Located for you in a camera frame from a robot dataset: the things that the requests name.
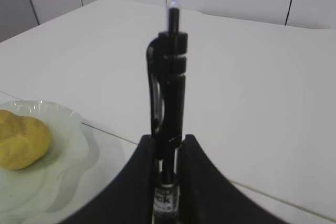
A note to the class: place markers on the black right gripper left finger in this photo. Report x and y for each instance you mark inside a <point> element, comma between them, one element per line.
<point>129,197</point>

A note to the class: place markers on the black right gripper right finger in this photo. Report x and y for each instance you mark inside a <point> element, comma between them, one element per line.
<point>207,196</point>

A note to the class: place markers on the yellow pear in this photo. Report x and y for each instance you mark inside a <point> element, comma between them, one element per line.
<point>24,140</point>

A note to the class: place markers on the black gel pen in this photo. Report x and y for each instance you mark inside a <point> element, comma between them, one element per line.
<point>166,67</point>

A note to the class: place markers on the pale green ruffled glass plate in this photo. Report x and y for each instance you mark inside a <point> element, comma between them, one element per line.
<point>43,191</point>

